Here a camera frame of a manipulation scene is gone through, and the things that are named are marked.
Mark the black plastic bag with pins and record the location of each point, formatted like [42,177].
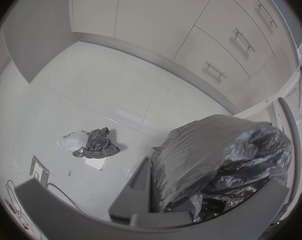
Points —
[203,154]

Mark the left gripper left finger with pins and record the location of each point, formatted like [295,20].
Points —
[131,199]

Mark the clear printed wrapper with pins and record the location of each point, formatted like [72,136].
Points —
[71,140]

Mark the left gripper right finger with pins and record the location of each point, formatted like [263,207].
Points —
[181,207]

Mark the crumpled black plastic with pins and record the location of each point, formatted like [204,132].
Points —
[99,145]

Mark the beige cabinet with drawers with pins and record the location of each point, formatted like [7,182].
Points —
[153,14]

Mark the white chair with grey seat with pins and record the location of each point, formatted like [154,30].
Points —
[256,107]

